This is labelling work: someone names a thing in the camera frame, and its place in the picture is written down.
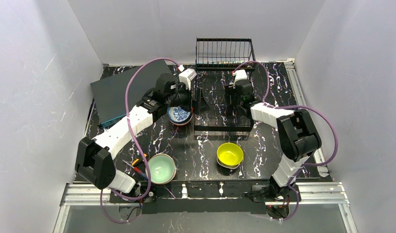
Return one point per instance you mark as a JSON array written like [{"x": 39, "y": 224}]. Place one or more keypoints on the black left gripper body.
[{"x": 187, "y": 100}]

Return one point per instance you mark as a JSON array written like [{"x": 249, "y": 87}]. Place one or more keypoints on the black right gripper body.
[{"x": 234, "y": 97}]

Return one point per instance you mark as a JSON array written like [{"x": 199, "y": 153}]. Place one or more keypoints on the blue floral white bowl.
[{"x": 178, "y": 113}]

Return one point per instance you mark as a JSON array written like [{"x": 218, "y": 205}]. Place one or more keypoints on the black wire dish rack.
[{"x": 216, "y": 59}]

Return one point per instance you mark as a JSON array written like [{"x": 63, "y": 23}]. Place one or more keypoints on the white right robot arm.
[{"x": 298, "y": 136}]

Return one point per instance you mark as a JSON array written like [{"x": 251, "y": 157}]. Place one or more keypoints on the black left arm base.
[{"x": 134, "y": 205}]

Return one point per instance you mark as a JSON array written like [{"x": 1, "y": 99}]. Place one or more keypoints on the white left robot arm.
[{"x": 95, "y": 157}]

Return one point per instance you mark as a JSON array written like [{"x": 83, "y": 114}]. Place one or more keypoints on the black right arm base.
[{"x": 286, "y": 199}]

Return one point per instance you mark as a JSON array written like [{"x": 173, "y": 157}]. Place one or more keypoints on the celadon green bowl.
[{"x": 162, "y": 168}]

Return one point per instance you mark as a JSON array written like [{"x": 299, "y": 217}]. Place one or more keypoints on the red blue screwdriver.
[{"x": 137, "y": 170}]

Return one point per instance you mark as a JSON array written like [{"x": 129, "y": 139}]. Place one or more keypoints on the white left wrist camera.
[{"x": 187, "y": 76}]

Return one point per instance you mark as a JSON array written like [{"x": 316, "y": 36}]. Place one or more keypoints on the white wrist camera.
[
  {"x": 239, "y": 75},
  {"x": 187, "y": 76}
]

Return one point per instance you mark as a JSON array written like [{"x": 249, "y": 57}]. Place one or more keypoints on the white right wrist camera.
[{"x": 239, "y": 75}]

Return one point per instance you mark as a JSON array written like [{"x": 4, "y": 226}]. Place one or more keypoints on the grey blue network switch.
[{"x": 113, "y": 92}]

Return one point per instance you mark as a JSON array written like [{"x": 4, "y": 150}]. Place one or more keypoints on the orange handled pliers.
[{"x": 136, "y": 162}]

